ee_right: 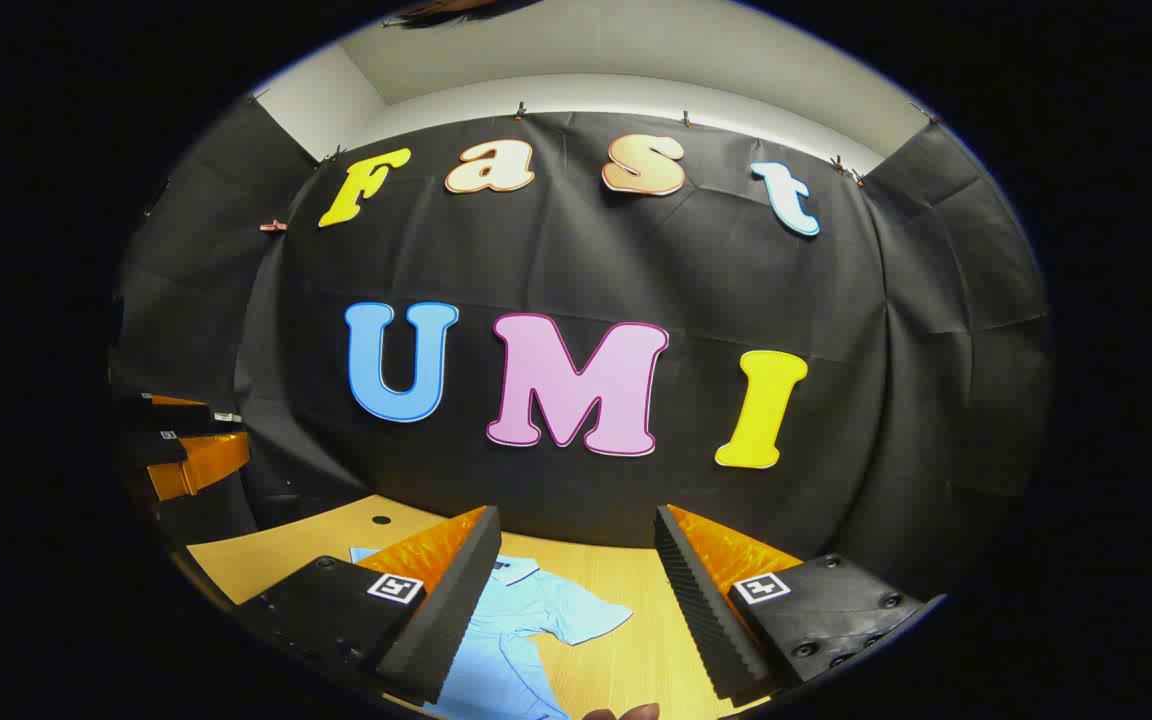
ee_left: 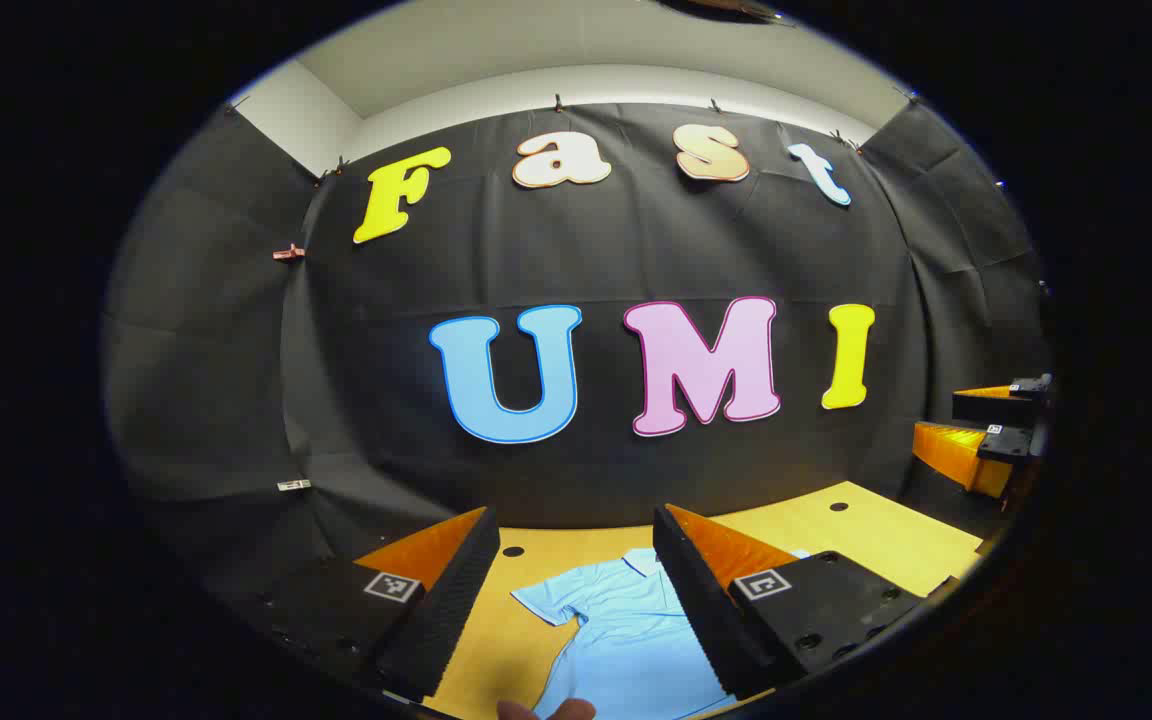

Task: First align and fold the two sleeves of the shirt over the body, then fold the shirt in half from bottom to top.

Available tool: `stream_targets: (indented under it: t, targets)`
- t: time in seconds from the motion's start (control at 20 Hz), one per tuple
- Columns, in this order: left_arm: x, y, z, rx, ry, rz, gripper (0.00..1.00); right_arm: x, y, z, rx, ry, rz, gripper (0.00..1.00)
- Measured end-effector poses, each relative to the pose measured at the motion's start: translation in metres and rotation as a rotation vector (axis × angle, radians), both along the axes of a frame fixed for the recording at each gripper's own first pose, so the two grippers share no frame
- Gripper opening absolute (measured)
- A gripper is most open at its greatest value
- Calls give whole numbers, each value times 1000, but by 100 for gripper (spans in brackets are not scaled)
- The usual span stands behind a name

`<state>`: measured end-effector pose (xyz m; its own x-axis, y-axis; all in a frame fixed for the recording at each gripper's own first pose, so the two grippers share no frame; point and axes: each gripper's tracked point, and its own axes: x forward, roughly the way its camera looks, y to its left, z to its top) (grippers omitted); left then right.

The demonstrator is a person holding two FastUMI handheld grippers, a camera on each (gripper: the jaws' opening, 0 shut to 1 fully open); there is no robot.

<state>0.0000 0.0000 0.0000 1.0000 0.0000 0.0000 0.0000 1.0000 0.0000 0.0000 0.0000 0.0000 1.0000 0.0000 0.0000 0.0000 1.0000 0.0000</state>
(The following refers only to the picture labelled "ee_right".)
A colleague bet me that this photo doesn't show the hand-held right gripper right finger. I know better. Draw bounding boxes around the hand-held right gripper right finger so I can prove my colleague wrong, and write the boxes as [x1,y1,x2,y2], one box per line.
[654,505,947,701]

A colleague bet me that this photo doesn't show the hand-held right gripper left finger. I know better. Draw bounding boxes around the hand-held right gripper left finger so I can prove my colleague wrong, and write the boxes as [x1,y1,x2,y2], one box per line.
[236,505,502,706]

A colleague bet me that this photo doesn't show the light blue T-shirt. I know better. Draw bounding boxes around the light blue T-shirt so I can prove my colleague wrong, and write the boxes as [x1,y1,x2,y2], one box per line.
[351,547,634,720]

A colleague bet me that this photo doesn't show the black backdrop cloth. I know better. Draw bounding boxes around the black backdrop cloth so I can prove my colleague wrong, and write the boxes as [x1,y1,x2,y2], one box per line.
[111,95,1052,601]

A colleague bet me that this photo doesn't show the dark brown hair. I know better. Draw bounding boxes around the dark brown hair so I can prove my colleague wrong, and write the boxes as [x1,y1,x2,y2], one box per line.
[383,0,542,28]

